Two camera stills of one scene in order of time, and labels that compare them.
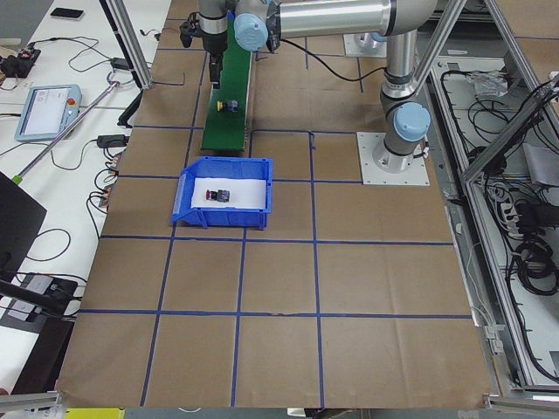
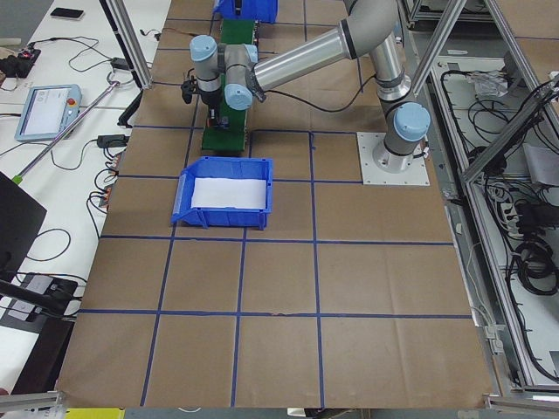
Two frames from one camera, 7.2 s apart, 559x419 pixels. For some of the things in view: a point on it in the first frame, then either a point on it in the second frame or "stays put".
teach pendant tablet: (46, 110) stays put
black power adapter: (112, 140) stays put
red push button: (221, 195) -> (225, 122)
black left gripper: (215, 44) -> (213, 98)
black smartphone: (67, 12) stays put
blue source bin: (223, 168) stays put
